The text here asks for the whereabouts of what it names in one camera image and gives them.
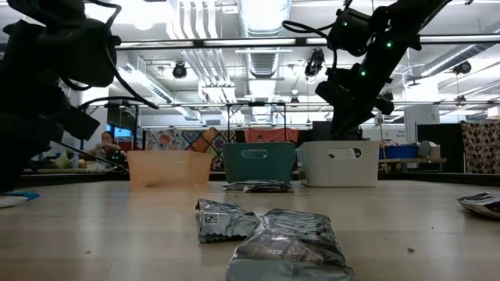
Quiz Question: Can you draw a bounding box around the wooden background table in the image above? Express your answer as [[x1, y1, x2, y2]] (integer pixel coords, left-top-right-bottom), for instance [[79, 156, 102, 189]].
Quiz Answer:
[[377, 157, 448, 173]]

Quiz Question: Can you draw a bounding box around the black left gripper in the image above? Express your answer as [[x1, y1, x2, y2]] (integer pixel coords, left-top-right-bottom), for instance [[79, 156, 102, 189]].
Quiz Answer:
[[0, 21, 102, 193]]

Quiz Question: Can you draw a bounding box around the thin hanging rope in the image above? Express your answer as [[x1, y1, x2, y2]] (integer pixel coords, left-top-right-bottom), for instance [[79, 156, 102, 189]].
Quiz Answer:
[[378, 112, 388, 175]]

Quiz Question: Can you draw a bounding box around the orange cloth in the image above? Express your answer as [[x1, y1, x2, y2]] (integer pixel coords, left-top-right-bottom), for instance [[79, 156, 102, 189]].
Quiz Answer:
[[244, 127, 300, 144]]

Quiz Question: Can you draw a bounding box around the black ceiling spotlight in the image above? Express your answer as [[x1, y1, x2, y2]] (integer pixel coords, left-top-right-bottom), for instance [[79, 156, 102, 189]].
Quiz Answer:
[[452, 60, 473, 76], [172, 61, 188, 80], [303, 48, 326, 78]]

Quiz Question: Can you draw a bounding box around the dark silver chocolate bar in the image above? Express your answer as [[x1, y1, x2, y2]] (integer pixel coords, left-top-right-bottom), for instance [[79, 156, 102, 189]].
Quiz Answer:
[[242, 180, 293, 194], [196, 198, 259, 244], [456, 191, 500, 219], [225, 208, 357, 281]]

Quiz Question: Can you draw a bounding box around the blue storage bin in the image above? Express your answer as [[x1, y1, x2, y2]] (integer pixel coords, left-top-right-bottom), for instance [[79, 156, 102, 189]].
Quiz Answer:
[[378, 144, 420, 160]]

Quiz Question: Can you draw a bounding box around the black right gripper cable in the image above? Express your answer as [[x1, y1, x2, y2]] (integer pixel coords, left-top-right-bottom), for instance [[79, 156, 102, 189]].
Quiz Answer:
[[280, 0, 352, 71]]

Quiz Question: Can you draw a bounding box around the orange plastic basket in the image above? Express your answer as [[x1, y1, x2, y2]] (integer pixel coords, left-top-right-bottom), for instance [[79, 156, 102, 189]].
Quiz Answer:
[[127, 150, 214, 190]]

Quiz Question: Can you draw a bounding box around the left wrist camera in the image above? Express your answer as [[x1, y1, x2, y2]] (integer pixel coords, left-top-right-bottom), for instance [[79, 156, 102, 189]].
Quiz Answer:
[[38, 17, 122, 90]]

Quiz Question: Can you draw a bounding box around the green plastic basket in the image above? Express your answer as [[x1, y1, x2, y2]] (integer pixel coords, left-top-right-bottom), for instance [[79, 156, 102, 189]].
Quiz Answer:
[[221, 141, 297, 184]]

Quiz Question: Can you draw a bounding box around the grey bag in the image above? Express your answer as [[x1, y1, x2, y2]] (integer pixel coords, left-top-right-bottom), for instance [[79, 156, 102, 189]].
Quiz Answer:
[[417, 140, 441, 160]]

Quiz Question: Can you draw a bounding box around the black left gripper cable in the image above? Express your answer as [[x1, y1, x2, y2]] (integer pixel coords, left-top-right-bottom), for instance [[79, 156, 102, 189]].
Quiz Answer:
[[58, 0, 160, 111]]

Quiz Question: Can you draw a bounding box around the person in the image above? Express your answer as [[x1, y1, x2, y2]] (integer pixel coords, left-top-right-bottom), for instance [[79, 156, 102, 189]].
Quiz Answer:
[[87, 130, 128, 165]]

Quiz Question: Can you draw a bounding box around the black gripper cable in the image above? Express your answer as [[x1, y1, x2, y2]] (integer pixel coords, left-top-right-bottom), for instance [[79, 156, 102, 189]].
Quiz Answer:
[[280, 0, 352, 71], [58, 0, 160, 111]]

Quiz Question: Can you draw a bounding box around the brown dotted cloth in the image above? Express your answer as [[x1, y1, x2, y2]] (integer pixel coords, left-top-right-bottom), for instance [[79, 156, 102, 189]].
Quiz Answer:
[[460, 120, 500, 175]]

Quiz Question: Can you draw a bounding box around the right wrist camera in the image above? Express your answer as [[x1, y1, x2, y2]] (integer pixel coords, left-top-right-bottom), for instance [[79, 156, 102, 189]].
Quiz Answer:
[[327, 6, 373, 59]]

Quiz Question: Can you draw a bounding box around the silver ventilation duct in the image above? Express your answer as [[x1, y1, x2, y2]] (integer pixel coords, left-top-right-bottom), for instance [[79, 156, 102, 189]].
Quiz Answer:
[[236, 0, 293, 79]]

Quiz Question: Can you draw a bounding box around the white plastic basket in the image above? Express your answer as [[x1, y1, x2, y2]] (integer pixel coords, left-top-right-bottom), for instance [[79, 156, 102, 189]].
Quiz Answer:
[[296, 140, 380, 188]]

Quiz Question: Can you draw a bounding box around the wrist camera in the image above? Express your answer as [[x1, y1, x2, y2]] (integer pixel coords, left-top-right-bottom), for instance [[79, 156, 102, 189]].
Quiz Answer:
[[38, 17, 122, 90], [327, 6, 373, 59]]

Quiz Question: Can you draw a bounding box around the black partition panel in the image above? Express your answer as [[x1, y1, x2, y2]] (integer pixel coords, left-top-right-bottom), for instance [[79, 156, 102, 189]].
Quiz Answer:
[[416, 123, 463, 173]]

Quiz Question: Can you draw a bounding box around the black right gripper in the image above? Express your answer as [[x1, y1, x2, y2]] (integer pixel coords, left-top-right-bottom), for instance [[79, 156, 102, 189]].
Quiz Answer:
[[315, 64, 395, 141]]

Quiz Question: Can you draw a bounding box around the white pillar cabinet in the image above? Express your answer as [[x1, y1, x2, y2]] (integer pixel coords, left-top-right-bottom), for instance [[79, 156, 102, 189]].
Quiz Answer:
[[403, 104, 441, 144]]

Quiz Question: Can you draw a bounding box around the colourful patchwork quilt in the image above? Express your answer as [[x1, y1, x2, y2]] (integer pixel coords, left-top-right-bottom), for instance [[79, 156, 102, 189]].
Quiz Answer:
[[144, 126, 238, 157]]

